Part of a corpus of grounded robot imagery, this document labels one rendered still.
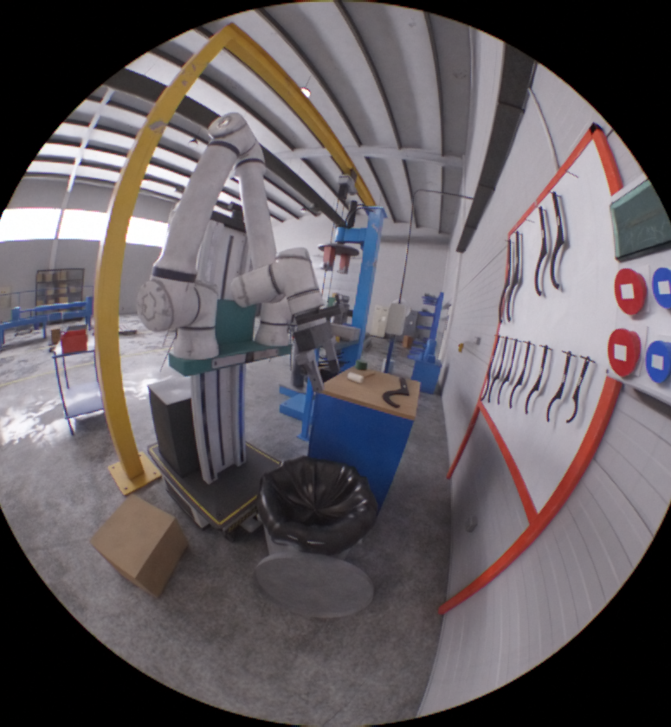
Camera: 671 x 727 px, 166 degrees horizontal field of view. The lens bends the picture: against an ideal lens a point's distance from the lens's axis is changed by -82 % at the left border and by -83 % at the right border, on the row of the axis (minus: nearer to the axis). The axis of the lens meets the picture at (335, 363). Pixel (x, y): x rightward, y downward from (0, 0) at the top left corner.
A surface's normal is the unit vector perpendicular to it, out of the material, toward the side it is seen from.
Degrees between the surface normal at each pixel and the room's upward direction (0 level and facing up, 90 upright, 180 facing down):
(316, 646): 0
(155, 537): 0
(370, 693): 0
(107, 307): 90
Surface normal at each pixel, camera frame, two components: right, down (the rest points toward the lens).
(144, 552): 0.15, -0.96
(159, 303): 0.04, 0.36
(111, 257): 0.91, 0.24
